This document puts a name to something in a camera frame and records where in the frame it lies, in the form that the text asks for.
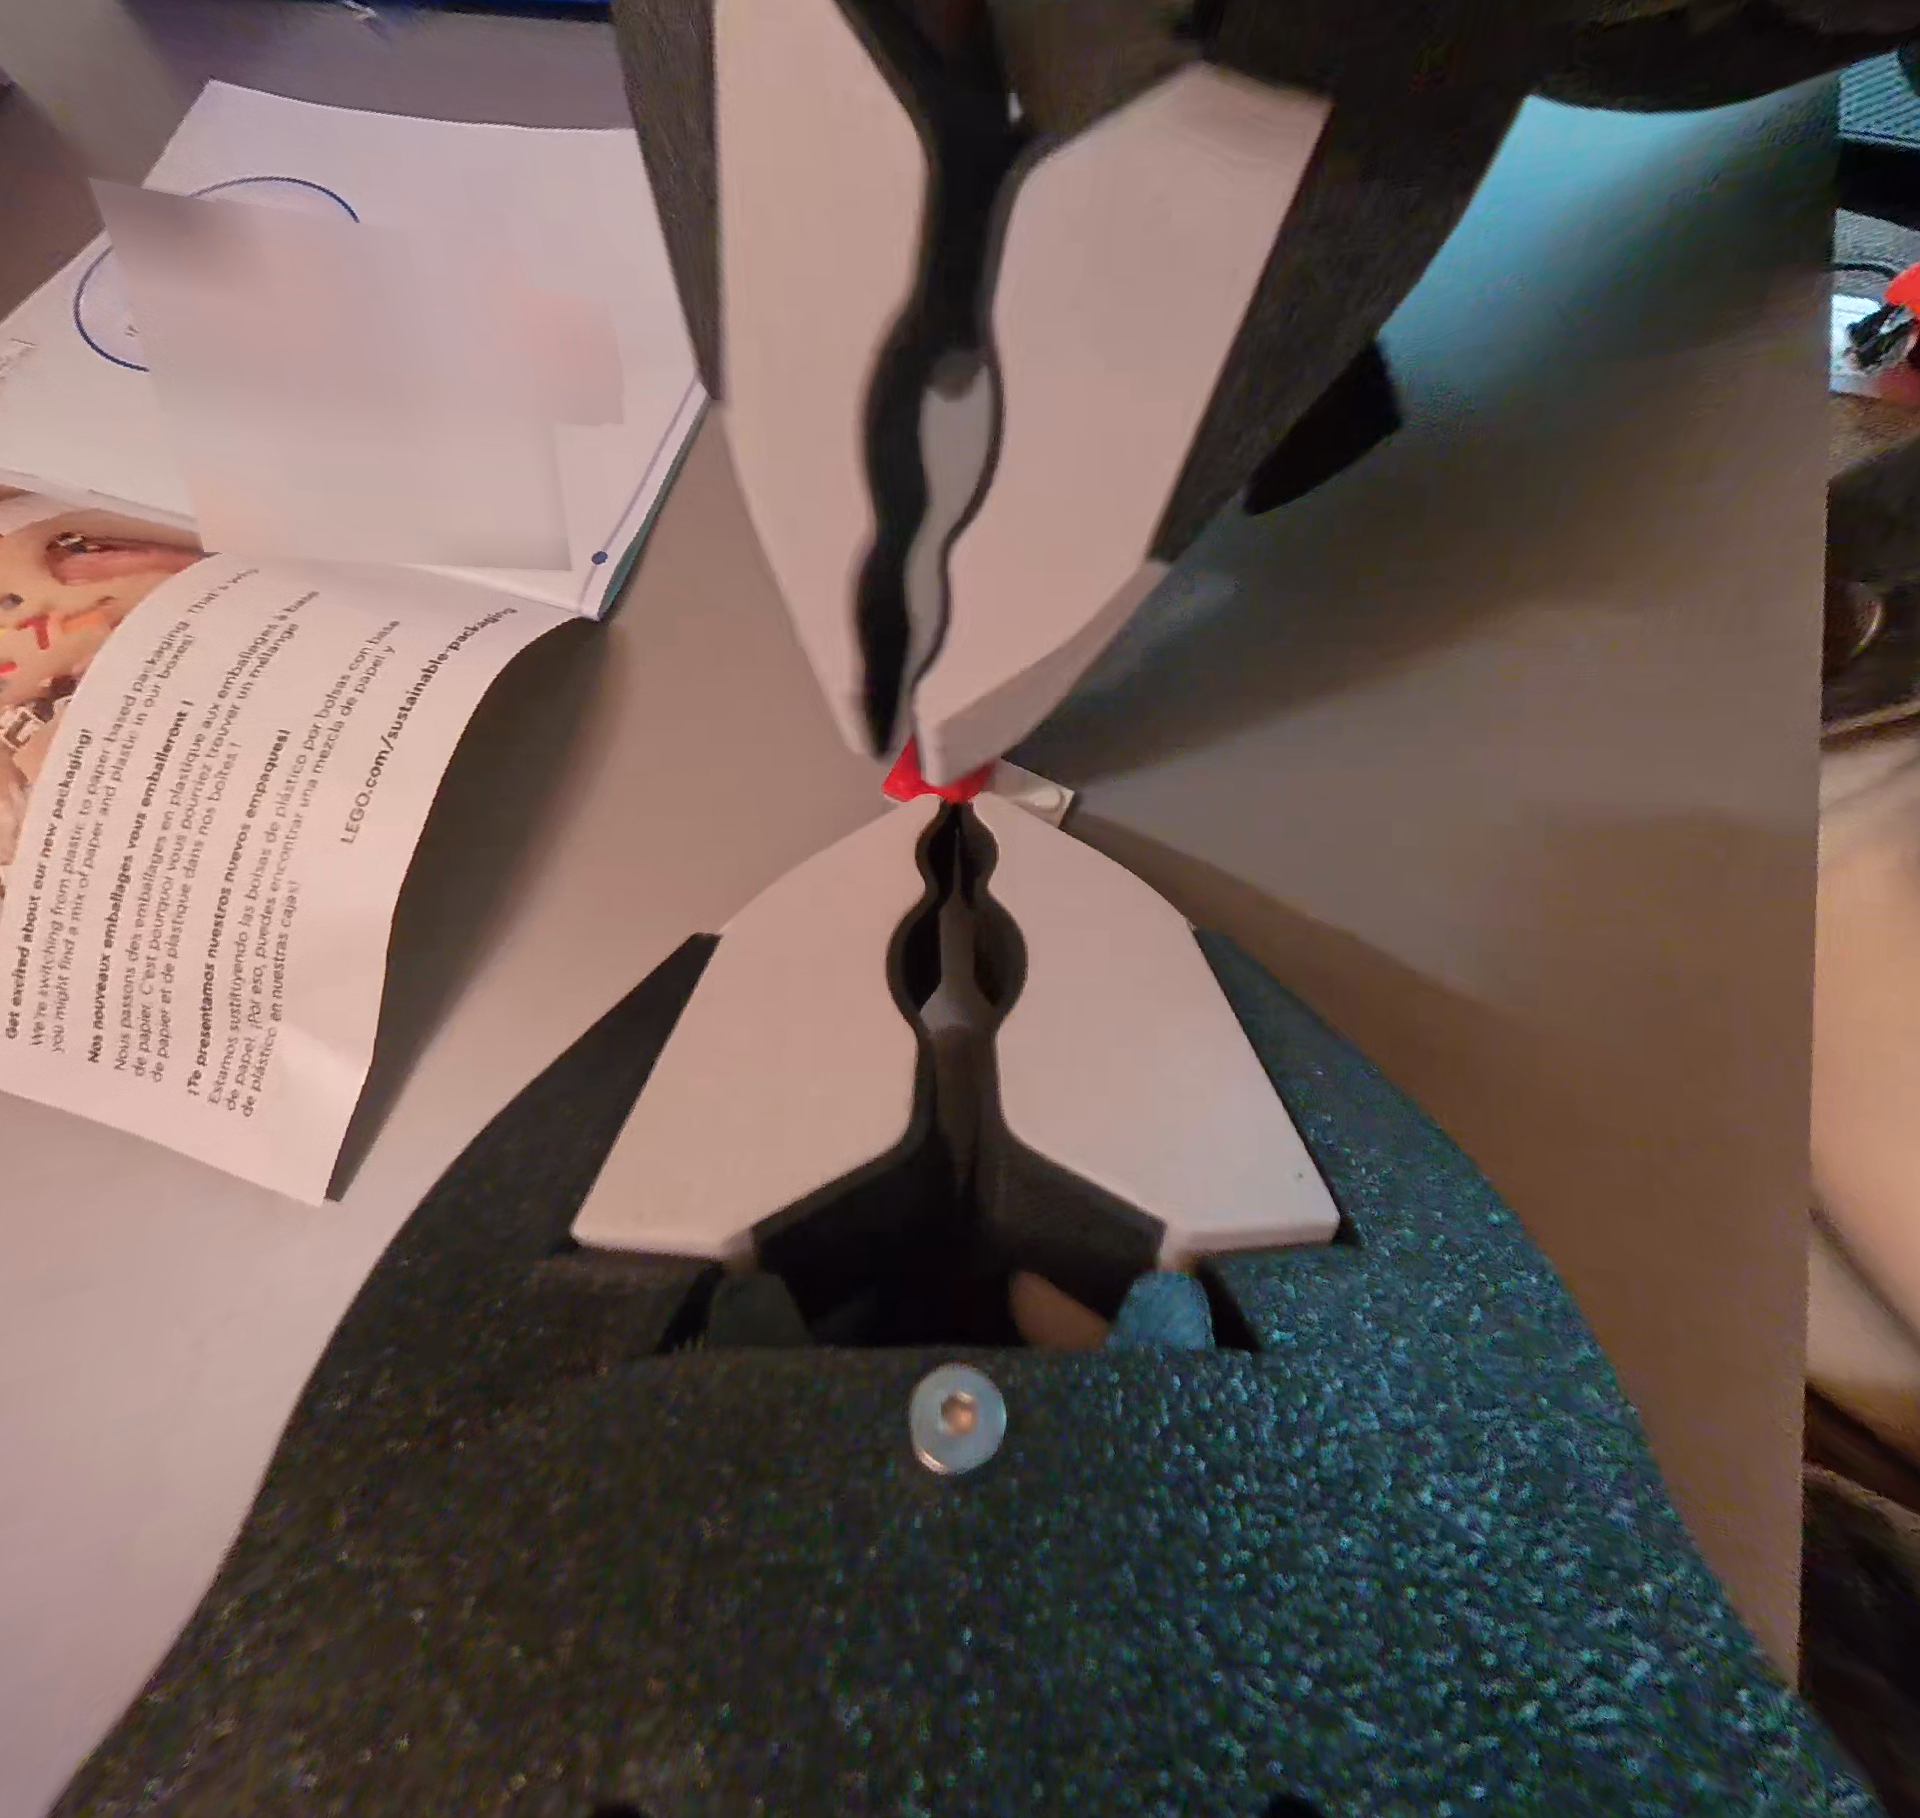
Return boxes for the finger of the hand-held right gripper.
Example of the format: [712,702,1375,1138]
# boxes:
[908,60,1334,789]
[707,0,981,761]

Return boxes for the small square red lego plate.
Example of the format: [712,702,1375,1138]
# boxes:
[881,738,997,813]

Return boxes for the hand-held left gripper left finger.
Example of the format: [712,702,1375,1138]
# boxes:
[571,797,964,1267]

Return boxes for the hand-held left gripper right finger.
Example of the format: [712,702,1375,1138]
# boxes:
[939,797,1339,1274]

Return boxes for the black mesh office chair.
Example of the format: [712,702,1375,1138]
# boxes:
[1836,48,1920,221]

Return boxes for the person's dark jacket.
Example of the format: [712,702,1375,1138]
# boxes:
[1821,446,1920,723]

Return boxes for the person's light trousers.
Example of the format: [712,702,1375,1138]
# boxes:
[1809,730,1920,1415]

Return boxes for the lego instruction booklet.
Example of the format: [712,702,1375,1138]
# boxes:
[0,74,712,1206]

